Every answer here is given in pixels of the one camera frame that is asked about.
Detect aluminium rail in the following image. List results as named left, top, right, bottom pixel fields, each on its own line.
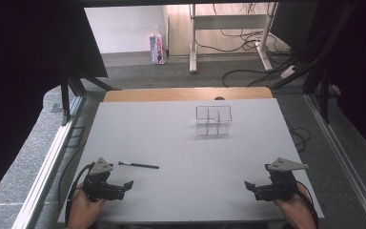
left=11, top=94, right=88, bottom=229
left=303, top=93, right=366, bottom=229

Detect wooden table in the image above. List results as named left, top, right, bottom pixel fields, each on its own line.
left=103, top=86, right=275, bottom=103

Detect white power strip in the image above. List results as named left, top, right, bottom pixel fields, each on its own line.
left=280, top=64, right=298, bottom=79

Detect hand-held gripper cable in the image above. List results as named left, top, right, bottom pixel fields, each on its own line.
left=295, top=179, right=320, bottom=228
left=57, top=161, right=95, bottom=225

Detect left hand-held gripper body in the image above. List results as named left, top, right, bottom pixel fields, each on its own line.
left=82, top=156, right=126, bottom=203

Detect black curtain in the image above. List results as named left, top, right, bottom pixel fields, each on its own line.
left=301, top=0, right=366, bottom=161
left=0, top=0, right=110, bottom=208

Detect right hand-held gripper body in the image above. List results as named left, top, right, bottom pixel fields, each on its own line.
left=254, top=156, right=309, bottom=202

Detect person's right hand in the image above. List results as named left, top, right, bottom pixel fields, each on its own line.
left=273, top=182, right=318, bottom=229

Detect black floor cable loop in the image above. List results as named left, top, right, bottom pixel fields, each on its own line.
left=221, top=68, right=289, bottom=89

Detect white desk frame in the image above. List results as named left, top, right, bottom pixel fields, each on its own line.
left=188, top=3, right=279, bottom=74

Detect thin black floor cable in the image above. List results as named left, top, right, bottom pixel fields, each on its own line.
left=286, top=121, right=313, bottom=154

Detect left hand-held gripper cable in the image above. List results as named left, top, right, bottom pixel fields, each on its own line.
left=57, top=161, right=95, bottom=225

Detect right hand-held gripper cable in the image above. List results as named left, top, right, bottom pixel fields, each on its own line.
left=295, top=179, right=320, bottom=228

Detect clear acrylic organizer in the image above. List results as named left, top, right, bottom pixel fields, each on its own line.
left=194, top=104, right=234, bottom=137

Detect person's left hand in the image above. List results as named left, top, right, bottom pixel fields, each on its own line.
left=68, top=182, right=108, bottom=229

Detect black metal stand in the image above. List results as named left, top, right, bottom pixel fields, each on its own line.
left=59, top=68, right=119, bottom=126
left=269, top=0, right=360, bottom=125

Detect black cables under desk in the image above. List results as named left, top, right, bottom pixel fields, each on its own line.
left=194, top=3, right=293, bottom=55

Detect colourful printed carton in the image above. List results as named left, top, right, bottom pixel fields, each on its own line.
left=149, top=32, right=167, bottom=66

